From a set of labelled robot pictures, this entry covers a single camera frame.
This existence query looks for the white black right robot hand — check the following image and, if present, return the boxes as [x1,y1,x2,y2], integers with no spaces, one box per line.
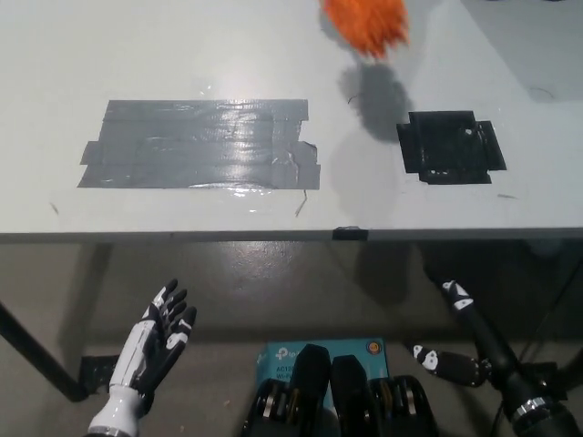
[412,279,567,422]

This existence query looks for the black tape square patch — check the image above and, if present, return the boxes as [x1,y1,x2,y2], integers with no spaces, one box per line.
[394,109,507,186]

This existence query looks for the teal router box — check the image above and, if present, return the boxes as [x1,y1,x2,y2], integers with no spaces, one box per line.
[253,336,392,401]

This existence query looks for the black slanted table leg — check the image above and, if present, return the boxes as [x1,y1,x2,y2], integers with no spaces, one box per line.
[0,298,88,403]

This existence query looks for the orange duster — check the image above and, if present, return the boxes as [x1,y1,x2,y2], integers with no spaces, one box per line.
[323,0,412,59]

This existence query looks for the grey upright table leg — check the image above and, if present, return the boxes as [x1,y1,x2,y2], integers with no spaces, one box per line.
[77,242,114,363]

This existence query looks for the thin black cable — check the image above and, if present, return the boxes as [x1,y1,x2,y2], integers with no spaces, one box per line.
[518,277,568,365]

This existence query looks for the small black tape piece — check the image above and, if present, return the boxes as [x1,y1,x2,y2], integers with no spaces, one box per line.
[332,224,369,241]

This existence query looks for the grey duct tape patch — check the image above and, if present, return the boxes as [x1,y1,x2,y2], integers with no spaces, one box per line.
[76,98,322,191]

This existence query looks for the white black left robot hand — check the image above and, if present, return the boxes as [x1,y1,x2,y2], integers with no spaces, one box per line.
[87,278,199,434]

